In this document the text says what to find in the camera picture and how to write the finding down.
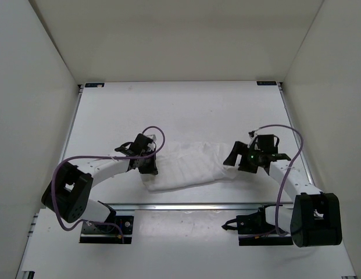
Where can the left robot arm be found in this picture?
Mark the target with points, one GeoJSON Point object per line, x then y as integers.
{"type": "Point", "coordinates": [73, 183]}

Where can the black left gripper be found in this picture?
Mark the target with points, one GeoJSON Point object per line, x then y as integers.
{"type": "Point", "coordinates": [151, 169]}

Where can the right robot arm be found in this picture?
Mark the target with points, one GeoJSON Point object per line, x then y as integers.
{"type": "Point", "coordinates": [314, 219]}

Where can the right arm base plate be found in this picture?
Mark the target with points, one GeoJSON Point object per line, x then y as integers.
{"type": "Point", "coordinates": [253, 230]}

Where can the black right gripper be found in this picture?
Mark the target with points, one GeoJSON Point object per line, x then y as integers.
{"type": "Point", "coordinates": [239, 148]}

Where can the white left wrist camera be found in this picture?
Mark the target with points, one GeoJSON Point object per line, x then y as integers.
{"type": "Point", "coordinates": [152, 142]}

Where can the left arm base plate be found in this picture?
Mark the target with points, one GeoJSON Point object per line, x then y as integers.
{"type": "Point", "coordinates": [121, 233]}

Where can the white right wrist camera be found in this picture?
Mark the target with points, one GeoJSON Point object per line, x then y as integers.
{"type": "Point", "coordinates": [253, 144]}

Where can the right blue corner label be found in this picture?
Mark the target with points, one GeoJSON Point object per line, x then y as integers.
{"type": "Point", "coordinates": [266, 83]}

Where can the blue corner label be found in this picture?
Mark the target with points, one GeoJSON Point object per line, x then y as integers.
{"type": "Point", "coordinates": [94, 85]}
{"type": "Point", "coordinates": [266, 83]}

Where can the left blue corner label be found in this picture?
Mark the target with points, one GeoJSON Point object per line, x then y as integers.
{"type": "Point", "coordinates": [94, 85]}

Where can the aluminium table rail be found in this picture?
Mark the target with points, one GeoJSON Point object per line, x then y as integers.
{"type": "Point", "coordinates": [184, 206]}

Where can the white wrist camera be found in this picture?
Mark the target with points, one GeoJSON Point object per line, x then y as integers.
{"type": "Point", "coordinates": [253, 144]}
{"type": "Point", "coordinates": [152, 142]}

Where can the white pleated skirt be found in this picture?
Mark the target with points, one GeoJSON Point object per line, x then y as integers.
{"type": "Point", "coordinates": [189, 164]}

